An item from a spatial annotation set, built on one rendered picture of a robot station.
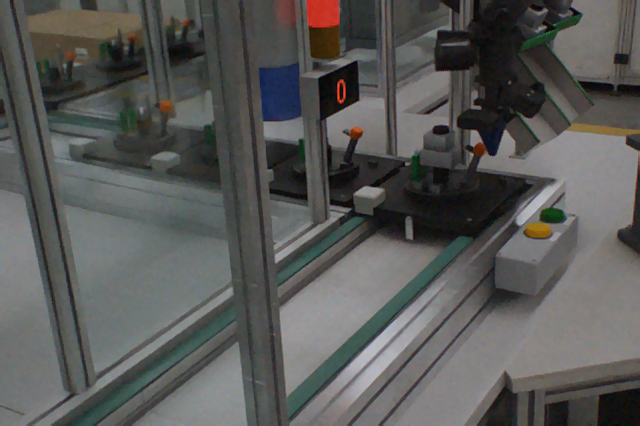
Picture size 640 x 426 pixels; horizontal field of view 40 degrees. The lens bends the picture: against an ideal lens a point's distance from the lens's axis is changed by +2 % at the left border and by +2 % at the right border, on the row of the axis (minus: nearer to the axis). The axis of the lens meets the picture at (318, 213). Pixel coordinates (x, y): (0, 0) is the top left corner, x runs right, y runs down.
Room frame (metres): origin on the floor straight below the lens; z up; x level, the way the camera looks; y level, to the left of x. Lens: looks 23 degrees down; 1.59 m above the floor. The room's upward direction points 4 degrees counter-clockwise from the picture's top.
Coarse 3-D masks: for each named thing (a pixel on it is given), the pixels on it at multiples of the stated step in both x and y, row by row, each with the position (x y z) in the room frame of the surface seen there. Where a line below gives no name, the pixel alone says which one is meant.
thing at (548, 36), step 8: (440, 0) 1.76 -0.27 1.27; (448, 0) 1.75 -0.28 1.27; (456, 0) 1.74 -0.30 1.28; (480, 0) 1.70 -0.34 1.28; (456, 8) 1.74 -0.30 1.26; (544, 24) 1.74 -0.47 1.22; (552, 24) 1.74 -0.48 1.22; (544, 32) 1.74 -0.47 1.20; (552, 32) 1.71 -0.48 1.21; (528, 40) 1.64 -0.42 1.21; (536, 40) 1.67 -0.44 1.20; (544, 40) 1.70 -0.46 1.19; (552, 40) 1.72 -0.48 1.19; (520, 48) 1.64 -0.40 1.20; (528, 48) 1.66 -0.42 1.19
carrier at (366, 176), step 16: (336, 160) 1.66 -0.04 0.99; (352, 160) 1.64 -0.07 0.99; (384, 160) 1.69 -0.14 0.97; (400, 160) 1.68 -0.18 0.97; (336, 176) 1.58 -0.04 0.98; (352, 176) 1.60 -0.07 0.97; (368, 176) 1.61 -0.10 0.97; (384, 176) 1.61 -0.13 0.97; (336, 192) 1.53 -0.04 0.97; (352, 192) 1.53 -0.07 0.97
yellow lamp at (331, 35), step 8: (312, 32) 1.40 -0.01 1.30; (320, 32) 1.39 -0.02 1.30; (328, 32) 1.39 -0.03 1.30; (336, 32) 1.40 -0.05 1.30; (312, 40) 1.40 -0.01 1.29; (320, 40) 1.39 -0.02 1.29; (328, 40) 1.39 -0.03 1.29; (336, 40) 1.40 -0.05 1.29; (312, 48) 1.40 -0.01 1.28; (320, 48) 1.39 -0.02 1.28; (328, 48) 1.39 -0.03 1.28; (336, 48) 1.40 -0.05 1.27; (312, 56) 1.40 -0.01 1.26; (320, 56) 1.39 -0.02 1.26; (328, 56) 1.39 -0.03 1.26; (336, 56) 1.40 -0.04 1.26
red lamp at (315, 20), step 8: (312, 0) 1.40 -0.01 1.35; (320, 0) 1.39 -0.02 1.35; (328, 0) 1.39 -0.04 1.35; (336, 0) 1.40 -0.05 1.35; (312, 8) 1.40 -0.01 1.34; (320, 8) 1.39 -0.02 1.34; (328, 8) 1.39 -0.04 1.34; (336, 8) 1.40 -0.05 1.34; (312, 16) 1.40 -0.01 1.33; (320, 16) 1.39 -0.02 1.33; (328, 16) 1.39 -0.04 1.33; (336, 16) 1.40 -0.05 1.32; (312, 24) 1.40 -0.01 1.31; (320, 24) 1.39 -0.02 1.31; (328, 24) 1.39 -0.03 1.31; (336, 24) 1.40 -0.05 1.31
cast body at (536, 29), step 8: (536, 0) 1.69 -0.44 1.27; (528, 8) 1.68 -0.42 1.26; (536, 8) 1.67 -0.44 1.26; (544, 8) 1.69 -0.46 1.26; (528, 16) 1.67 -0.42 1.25; (536, 16) 1.66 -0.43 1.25; (544, 16) 1.69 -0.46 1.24; (520, 24) 1.68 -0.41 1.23; (528, 24) 1.67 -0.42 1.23; (536, 24) 1.68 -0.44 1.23; (528, 32) 1.67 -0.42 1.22; (536, 32) 1.66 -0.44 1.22
